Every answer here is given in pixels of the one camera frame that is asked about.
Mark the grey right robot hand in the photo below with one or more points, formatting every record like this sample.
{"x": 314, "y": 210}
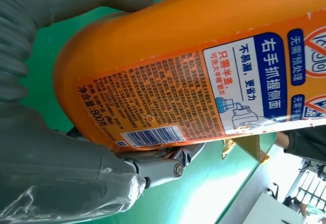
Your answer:
{"x": 56, "y": 168}

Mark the person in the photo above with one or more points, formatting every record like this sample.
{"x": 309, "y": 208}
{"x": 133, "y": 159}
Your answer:
{"x": 306, "y": 143}

